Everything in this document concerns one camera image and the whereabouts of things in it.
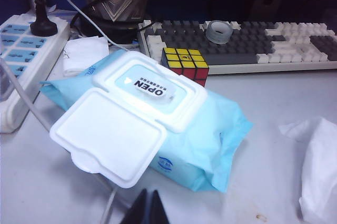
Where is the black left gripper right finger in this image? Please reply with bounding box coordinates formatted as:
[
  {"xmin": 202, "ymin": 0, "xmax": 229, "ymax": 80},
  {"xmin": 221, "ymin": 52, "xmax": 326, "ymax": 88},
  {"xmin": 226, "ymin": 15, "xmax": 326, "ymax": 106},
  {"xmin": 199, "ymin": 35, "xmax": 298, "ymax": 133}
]
[{"xmin": 149, "ymin": 189, "xmax": 171, "ymax": 224}]

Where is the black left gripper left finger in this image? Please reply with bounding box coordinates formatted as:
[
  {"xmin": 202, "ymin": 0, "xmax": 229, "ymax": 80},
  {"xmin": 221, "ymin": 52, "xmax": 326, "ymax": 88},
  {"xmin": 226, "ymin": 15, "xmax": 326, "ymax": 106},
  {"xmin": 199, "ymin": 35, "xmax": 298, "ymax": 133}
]
[{"xmin": 123, "ymin": 188, "xmax": 150, "ymax": 224}]

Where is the white wet wipe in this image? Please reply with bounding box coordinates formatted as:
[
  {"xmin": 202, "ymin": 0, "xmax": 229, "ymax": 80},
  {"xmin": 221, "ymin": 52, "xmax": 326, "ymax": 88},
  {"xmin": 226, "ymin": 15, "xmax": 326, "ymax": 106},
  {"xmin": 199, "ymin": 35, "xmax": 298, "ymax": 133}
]
[{"xmin": 278, "ymin": 117, "xmax": 337, "ymax": 224}]

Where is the sky blue wet wipes packet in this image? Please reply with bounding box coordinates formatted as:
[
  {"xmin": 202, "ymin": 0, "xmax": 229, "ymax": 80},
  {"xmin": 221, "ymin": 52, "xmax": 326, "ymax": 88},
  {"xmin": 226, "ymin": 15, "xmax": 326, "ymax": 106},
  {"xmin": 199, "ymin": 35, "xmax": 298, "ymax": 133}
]
[{"xmin": 39, "ymin": 50, "xmax": 254, "ymax": 193}]

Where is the Rubik's cube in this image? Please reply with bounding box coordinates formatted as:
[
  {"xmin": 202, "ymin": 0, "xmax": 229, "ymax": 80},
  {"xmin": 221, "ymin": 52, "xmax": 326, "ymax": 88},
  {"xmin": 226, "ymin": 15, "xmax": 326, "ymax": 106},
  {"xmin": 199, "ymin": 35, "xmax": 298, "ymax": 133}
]
[{"xmin": 160, "ymin": 47, "xmax": 211, "ymax": 88}]

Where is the folded white tissue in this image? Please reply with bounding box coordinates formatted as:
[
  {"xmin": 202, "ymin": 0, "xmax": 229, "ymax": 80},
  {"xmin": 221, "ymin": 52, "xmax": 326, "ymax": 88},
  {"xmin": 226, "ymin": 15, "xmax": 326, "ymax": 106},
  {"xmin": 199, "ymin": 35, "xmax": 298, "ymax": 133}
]
[{"xmin": 63, "ymin": 37, "xmax": 110, "ymax": 77}]

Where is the grey white mechanical keyboard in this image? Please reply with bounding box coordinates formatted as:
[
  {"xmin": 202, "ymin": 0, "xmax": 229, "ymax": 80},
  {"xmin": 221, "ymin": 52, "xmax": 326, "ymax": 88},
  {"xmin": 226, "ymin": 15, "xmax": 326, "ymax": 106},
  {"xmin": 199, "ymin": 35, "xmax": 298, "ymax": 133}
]
[{"xmin": 137, "ymin": 18, "xmax": 337, "ymax": 75}]

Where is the white round cap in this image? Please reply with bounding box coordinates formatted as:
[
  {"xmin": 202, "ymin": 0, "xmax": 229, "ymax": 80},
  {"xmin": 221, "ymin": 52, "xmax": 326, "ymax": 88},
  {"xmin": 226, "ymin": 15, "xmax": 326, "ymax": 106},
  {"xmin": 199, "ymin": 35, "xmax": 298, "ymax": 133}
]
[{"xmin": 205, "ymin": 20, "xmax": 234, "ymax": 45}]

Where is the white power strip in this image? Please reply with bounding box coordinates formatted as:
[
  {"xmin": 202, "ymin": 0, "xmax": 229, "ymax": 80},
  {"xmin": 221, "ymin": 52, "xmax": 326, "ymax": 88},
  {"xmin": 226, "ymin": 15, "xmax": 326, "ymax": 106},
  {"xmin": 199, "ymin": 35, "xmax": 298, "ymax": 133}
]
[{"xmin": 0, "ymin": 11, "xmax": 71, "ymax": 133}]

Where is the black power plug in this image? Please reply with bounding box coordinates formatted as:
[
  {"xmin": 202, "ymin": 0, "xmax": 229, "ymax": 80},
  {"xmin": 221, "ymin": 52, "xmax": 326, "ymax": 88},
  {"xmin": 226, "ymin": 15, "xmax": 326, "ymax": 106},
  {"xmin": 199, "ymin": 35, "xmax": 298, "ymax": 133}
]
[{"xmin": 30, "ymin": 0, "xmax": 58, "ymax": 37}]

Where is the thick grey white cable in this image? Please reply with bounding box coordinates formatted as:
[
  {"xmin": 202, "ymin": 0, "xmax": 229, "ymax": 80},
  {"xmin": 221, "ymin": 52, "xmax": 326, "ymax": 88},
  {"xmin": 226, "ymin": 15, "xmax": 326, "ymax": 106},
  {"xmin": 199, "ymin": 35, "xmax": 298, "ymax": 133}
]
[{"xmin": 0, "ymin": 57, "xmax": 118, "ymax": 224}]

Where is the thin white cable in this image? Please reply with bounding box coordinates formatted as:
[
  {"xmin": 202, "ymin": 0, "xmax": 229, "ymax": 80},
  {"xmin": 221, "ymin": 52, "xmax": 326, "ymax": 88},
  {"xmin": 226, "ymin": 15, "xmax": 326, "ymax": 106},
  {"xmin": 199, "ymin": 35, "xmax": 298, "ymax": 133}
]
[{"xmin": 34, "ymin": 0, "xmax": 137, "ymax": 51}]

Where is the looped black cable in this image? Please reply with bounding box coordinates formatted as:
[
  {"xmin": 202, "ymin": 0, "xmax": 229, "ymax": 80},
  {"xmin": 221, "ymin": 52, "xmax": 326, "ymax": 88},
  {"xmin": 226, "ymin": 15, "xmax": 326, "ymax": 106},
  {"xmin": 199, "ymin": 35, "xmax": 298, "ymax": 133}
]
[{"xmin": 70, "ymin": 0, "xmax": 151, "ymax": 39}]

